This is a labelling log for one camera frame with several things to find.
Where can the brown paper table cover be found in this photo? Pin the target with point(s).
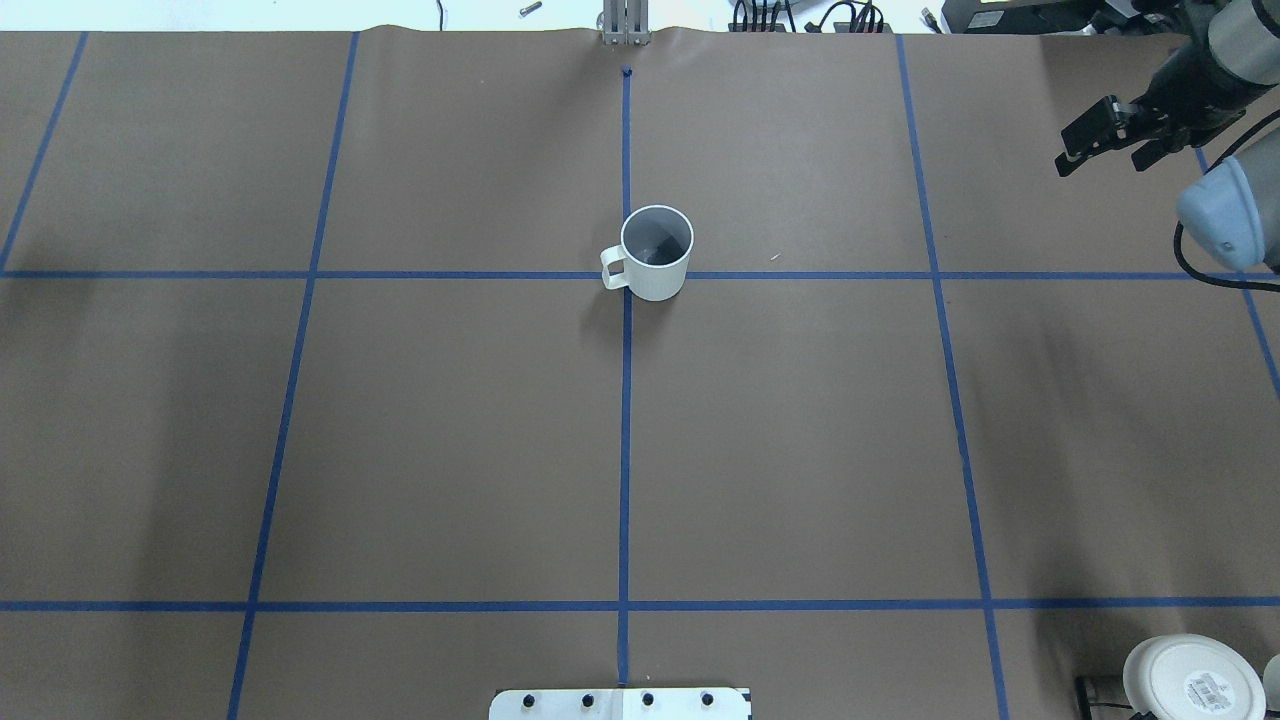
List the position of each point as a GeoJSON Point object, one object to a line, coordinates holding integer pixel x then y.
{"type": "Point", "coordinates": [315, 406]}

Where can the white bowl on rack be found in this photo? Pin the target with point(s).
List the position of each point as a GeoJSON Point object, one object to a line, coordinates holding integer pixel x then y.
{"type": "Point", "coordinates": [1191, 676]}

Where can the black wire dish rack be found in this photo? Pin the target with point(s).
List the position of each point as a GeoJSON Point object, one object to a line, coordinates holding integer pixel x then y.
{"type": "Point", "coordinates": [1103, 697]}

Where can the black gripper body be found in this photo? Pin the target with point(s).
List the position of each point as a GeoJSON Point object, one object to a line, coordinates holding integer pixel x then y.
{"type": "Point", "coordinates": [1178, 97]}

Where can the white mug on rack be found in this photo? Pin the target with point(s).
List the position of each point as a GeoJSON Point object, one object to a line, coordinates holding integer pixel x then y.
{"type": "Point", "coordinates": [1271, 685]}

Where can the aluminium frame post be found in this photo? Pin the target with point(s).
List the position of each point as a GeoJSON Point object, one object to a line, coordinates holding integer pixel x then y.
{"type": "Point", "coordinates": [625, 23]}

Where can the white handled mug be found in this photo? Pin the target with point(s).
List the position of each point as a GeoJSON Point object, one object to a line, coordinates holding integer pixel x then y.
{"type": "Point", "coordinates": [652, 257]}

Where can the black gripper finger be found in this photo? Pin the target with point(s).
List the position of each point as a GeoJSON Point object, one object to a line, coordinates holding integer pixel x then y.
{"type": "Point", "coordinates": [1108, 125]}
{"type": "Point", "coordinates": [1157, 147]}

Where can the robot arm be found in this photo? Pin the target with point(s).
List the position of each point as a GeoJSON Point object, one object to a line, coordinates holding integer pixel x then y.
{"type": "Point", "coordinates": [1228, 221]}

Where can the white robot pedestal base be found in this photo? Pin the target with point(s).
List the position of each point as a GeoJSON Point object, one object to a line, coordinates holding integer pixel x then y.
{"type": "Point", "coordinates": [623, 703]}

